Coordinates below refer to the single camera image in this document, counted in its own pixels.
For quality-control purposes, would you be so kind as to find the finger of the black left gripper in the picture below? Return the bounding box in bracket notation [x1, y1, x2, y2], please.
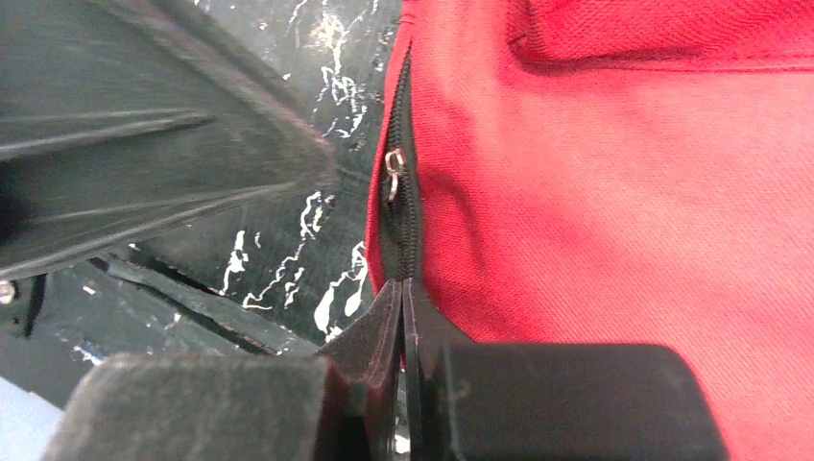
[1, 1, 335, 279]

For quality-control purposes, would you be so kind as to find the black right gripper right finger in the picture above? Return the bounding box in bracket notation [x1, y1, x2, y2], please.
[402, 279, 729, 460]

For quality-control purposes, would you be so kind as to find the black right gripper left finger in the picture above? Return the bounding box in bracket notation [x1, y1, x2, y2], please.
[43, 280, 402, 460]

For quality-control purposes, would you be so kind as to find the red student backpack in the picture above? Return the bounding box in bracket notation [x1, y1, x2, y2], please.
[366, 1, 813, 460]

